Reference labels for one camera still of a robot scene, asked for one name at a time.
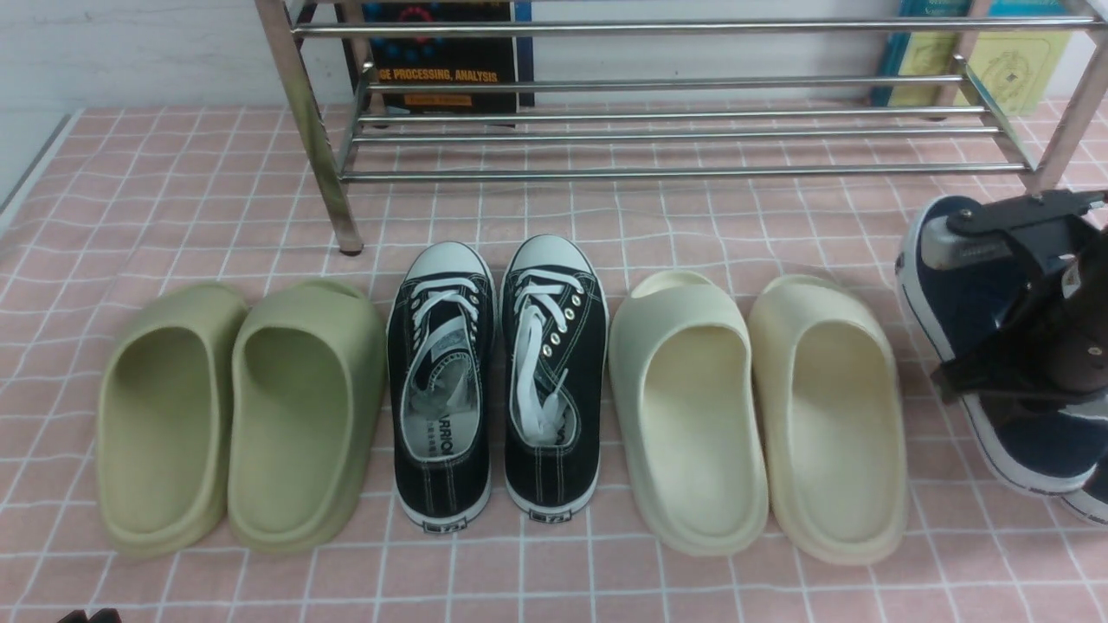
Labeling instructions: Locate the metal shoe rack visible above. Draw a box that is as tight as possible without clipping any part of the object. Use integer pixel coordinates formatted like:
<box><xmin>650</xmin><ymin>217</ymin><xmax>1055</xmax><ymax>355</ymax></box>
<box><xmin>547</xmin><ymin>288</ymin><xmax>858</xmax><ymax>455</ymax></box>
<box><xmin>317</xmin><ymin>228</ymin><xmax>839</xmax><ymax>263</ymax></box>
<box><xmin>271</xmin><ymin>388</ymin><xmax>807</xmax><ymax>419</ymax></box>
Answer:
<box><xmin>254</xmin><ymin>1</ymin><xmax>1105</xmax><ymax>257</ymax></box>

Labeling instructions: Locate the cream slipper left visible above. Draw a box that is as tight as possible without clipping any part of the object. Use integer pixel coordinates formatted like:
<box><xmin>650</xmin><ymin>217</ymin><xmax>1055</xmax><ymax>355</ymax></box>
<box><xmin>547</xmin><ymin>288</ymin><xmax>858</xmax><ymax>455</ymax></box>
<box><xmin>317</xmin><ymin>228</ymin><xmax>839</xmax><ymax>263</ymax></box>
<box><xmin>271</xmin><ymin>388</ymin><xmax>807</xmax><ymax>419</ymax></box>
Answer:
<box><xmin>609</xmin><ymin>270</ymin><xmax>769</xmax><ymax>556</ymax></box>

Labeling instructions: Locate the cream slipper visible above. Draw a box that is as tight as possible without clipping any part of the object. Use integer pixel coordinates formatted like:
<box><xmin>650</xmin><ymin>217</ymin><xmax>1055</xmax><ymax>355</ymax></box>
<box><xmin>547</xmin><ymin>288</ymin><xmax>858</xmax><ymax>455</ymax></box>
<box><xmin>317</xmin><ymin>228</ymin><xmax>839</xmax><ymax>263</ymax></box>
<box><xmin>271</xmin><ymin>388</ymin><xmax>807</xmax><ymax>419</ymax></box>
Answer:
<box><xmin>609</xmin><ymin>270</ymin><xmax>769</xmax><ymax>556</ymax></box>
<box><xmin>748</xmin><ymin>273</ymin><xmax>909</xmax><ymax>565</ymax></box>

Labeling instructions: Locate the green slipper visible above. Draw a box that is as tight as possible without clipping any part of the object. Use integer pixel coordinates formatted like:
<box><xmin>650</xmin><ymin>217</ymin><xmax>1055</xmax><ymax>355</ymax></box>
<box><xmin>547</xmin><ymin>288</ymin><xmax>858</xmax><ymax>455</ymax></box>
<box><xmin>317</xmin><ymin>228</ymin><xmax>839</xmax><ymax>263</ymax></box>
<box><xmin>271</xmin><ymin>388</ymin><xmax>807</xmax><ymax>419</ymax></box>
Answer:
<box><xmin>95</xmin><ymin>280</ymin><xmax>248</xmax><ymax>556</ymax></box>
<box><xmin>227</xmin><ymin>279</ymin><xmax>387</xmax><ymax>553</ymax></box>

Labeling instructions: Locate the black canvas sneaker right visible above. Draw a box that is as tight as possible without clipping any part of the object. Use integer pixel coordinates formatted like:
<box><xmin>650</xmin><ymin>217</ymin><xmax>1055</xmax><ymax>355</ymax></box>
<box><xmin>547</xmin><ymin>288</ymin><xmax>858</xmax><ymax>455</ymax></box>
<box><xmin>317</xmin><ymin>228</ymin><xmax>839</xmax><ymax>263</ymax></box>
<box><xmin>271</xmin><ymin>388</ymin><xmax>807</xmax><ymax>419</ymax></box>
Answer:
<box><xmin>499</xmin><ymin>235</ymin><xmax>611</xmax><ymax>524</ymax></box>

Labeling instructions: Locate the black image processing book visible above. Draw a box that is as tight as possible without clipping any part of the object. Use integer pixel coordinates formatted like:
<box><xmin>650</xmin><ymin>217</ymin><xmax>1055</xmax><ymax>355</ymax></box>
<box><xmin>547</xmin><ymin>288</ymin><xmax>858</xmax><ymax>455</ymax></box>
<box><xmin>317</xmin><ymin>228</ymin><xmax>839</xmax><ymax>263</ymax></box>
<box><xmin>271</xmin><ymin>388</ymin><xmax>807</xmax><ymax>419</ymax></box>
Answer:
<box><xmin>363</xmin><ymin>3</ymin><xmax>535</xmax><ymax>115</ymax></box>

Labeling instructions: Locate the green slipper left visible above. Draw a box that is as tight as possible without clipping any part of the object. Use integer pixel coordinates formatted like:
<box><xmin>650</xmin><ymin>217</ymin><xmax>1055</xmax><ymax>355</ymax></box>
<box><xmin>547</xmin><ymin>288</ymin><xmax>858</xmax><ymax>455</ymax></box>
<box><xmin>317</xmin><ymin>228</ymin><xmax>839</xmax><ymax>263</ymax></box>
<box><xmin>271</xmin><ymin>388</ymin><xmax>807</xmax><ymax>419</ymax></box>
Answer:
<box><xmin>95</xmin><ymin>280</ymin><xmax>248</xmax><ymax>556</ymax></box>

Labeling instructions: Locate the green slipper right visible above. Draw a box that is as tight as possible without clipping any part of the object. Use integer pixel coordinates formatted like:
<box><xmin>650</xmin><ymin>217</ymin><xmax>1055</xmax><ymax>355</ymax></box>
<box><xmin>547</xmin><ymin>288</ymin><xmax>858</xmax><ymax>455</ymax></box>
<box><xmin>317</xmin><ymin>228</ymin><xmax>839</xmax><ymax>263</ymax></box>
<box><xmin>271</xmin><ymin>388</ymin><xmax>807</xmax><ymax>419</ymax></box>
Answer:
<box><xmin>227</xmin><ymin>279</ymin><xmax>387</xmax><ymax>553</ymax></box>

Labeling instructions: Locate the black canvas sneaker left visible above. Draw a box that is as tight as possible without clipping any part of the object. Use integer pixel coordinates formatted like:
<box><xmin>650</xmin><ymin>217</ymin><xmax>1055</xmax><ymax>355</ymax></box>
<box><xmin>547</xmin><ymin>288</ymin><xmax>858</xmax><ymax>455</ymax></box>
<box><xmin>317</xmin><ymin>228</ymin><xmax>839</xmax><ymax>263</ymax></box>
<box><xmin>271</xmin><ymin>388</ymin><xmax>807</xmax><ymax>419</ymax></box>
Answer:
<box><xmin>387</xmin><ymin>241</ymin><xmax>497</xmax><ymax>535</ymax></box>

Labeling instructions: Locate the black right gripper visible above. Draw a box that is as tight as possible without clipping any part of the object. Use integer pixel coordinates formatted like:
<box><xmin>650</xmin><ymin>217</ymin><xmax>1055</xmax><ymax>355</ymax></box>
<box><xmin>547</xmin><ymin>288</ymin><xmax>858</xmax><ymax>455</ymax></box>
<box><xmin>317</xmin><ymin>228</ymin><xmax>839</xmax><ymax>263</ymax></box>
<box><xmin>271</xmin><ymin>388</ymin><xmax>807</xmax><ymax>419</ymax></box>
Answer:
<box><xmin>919</xmin><ymin>188</ymin><xmax>1105</xmax><ymax>405</ymax></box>

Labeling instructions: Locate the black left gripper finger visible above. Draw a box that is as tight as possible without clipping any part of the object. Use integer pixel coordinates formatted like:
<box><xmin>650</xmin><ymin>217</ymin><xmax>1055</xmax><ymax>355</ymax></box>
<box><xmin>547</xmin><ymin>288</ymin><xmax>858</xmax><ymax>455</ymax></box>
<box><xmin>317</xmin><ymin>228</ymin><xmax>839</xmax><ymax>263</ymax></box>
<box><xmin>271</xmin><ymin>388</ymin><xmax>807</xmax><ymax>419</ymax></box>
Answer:
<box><xmin>88</xmin><ymin>607</ymin><xmax>122</xmax><ymax>623</ymax></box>
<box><xmin>58</xmin><ymin>610</ymin><xmax>88</xmax><ymax>623</ymax></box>

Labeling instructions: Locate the yellow teal book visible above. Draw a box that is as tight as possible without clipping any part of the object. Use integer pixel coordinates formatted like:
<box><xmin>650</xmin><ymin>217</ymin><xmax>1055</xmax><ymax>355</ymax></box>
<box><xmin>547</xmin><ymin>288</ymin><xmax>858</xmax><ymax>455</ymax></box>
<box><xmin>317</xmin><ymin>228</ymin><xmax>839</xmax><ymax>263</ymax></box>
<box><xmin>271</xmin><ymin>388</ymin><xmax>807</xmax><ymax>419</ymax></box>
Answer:
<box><xmin>869</xmin><ymin>30</ymin><xmax>1070</xmax><ymax>118</ymax></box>

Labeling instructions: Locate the black canvas sneaker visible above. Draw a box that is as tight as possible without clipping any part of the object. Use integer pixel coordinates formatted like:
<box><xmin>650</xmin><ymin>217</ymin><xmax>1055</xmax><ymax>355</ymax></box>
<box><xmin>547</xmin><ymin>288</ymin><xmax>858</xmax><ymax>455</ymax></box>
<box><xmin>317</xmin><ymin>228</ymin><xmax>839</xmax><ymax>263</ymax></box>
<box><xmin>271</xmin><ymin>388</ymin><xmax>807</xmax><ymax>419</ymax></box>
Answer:
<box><xmin>499</xmin><ymin>235</ymin><xmax>611</xmax><ymax>524</ymax></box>
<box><xmin>387</xmin><ymin>241</ymin><xmax>497</xmax><ymax>535</ymax></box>

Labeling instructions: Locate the cream slipper right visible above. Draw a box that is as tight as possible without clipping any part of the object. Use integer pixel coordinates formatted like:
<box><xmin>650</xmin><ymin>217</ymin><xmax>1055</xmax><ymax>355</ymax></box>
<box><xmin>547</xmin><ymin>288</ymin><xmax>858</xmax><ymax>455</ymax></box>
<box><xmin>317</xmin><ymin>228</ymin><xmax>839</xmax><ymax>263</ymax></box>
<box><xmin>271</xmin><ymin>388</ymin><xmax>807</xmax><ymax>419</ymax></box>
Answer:
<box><xmin>748</xmin><ymin>273</ymin><xmax>909</xmax><ymax>565</ymax></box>

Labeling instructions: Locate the navy canvas shoe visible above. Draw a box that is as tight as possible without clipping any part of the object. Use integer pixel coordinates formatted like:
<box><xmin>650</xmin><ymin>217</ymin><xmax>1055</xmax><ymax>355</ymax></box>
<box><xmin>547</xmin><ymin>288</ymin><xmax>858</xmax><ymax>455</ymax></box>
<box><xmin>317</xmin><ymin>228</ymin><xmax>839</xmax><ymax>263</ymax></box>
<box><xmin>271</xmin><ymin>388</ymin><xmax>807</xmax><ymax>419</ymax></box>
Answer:
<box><xmin>897</xmin><ymin>195</ymin><xmax>1105</xmax><ymax>497</ymax></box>
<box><xmin>1063</xmin><ymin>458</ymin><xmax>1107</xmax><ymax>527</ymax></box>

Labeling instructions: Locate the pink checkered tablecloth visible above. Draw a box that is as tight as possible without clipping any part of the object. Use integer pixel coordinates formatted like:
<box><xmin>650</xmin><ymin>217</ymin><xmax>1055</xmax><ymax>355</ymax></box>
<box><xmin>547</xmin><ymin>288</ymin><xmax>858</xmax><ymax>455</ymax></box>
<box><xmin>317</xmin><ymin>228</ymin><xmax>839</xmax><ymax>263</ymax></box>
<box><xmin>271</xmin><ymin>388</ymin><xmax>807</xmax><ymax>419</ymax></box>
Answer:
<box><xmin>1</xmin><ymin>108</ymin><xmax>1105</xmax><ymax>622</ymax></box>

